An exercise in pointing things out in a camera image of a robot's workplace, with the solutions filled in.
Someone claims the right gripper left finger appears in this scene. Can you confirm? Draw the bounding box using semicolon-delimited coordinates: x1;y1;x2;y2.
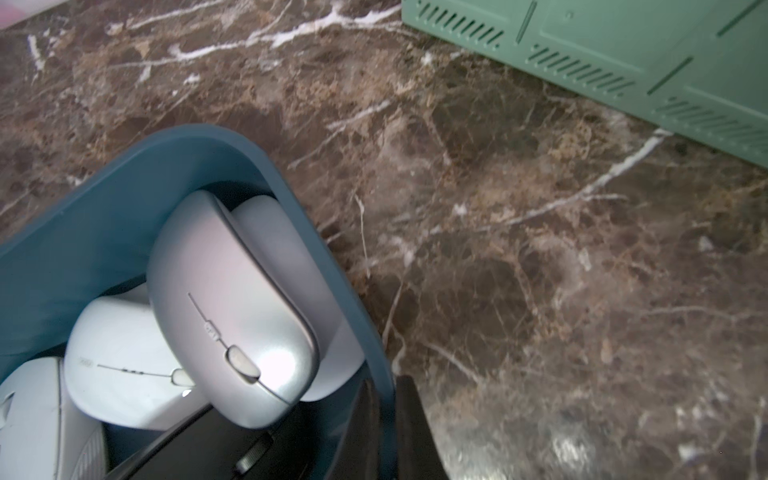
326;380;382;480

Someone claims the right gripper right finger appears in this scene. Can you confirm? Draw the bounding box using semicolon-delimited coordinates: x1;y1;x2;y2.
395;375;449;480

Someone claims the white slim computer mouse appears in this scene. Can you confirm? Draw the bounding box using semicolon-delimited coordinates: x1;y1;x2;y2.
232;195;365;402

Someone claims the black computer mouse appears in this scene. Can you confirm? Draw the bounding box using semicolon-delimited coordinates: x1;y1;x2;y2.
107;406;310;479

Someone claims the silver computer mouse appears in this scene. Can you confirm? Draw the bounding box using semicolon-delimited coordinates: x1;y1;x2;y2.
146;190;319;429

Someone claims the white rounded computer mouse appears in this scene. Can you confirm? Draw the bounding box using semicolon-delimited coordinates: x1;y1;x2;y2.
1;357;108;480

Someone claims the teal storage box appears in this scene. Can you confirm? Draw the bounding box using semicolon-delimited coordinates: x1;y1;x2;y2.
1;124;397;479

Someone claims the green file organizer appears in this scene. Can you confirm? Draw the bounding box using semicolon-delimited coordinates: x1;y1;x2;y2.
402;0;767;166

